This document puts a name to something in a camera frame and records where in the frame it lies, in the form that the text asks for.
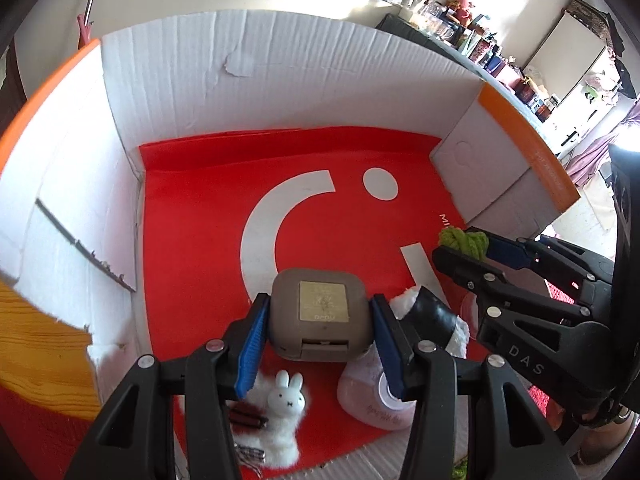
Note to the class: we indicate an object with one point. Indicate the white refrigerator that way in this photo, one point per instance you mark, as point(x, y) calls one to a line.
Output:
point(565, 50)

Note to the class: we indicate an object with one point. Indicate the black and white plush roll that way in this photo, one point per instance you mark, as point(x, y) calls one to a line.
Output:
point(435, 317)

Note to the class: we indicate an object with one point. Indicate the mauve hanging cloth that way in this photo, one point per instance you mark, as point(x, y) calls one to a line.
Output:
point(590, 150)

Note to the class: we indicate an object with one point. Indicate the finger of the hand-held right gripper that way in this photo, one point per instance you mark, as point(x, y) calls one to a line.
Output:
point(505, 252)
point(460, 265)

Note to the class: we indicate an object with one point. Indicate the red plush toy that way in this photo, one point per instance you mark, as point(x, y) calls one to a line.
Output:
point(465, 5)

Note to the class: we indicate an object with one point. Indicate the red knitted mat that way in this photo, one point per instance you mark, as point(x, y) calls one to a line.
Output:
point(30, 440)

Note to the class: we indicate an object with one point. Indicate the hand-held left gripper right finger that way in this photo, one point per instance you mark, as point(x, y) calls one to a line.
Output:
point(390, 345)

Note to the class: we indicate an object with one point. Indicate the leopard print cloth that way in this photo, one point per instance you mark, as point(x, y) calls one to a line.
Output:
point(590, 12)

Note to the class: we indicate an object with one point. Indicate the red paper liner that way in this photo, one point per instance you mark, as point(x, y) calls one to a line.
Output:
point(200, 220)

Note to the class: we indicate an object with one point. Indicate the white fluffy rabbit scrunchie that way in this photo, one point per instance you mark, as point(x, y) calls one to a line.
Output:
point(287, 440)

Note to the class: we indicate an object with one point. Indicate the taupe square case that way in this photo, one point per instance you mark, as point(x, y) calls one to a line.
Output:
point(290, 310)

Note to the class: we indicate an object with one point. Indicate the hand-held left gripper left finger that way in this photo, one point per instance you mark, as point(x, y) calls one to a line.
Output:
point(250, 345)

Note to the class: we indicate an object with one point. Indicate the white green plush toy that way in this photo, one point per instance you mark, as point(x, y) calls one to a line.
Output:
point(597, 87)

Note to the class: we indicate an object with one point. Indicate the white cardboard box red lining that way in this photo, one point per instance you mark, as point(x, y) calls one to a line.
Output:
point(175, 70)

